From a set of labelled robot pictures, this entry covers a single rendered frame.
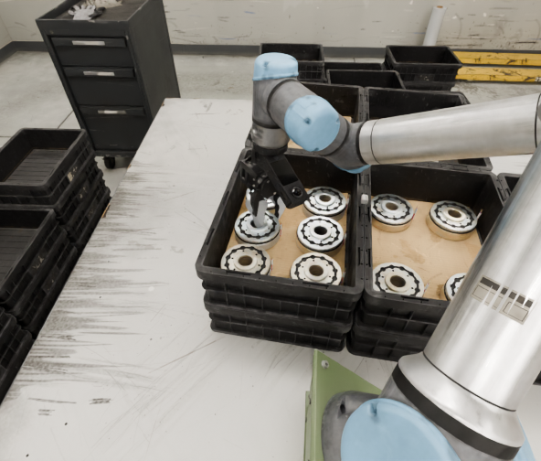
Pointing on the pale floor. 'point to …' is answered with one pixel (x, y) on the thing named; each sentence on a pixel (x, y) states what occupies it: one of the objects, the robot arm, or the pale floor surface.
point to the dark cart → (112, 70)
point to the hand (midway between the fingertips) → (270, 222)
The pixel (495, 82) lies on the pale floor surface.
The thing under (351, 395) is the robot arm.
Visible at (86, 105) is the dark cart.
